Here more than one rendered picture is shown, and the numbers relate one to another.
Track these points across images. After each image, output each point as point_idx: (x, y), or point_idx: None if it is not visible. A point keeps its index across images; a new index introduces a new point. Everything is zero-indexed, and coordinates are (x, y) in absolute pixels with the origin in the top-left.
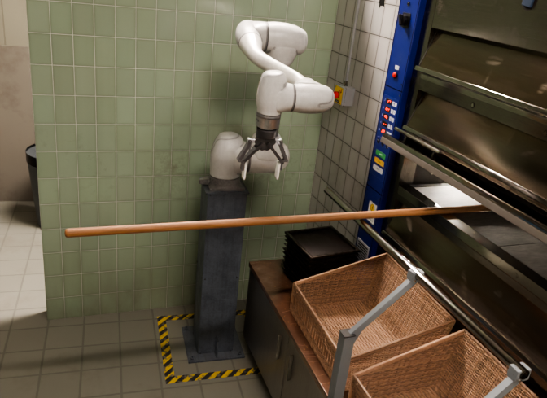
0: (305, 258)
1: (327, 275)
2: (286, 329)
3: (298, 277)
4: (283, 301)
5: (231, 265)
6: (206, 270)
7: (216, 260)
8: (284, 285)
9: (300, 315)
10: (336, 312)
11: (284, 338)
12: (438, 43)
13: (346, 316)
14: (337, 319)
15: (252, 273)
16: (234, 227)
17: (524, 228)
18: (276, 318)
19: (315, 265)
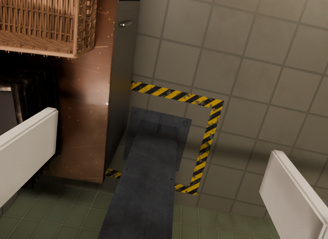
0: (26, 99)
1: (3, 44)
2: (117, 10)
3: (51, 100)
4: (93, 72)
5: (132, 183)
6: (170, 187)
7: (153, 194)
8: (74, 111)
9: (90, 5)
10: (20, 11)
11: (119, 15)
12: None
13: None
14: None
15: (106, 162)
16: (120, 230)
17: None
18: (114, 55)
19: (15, 79)
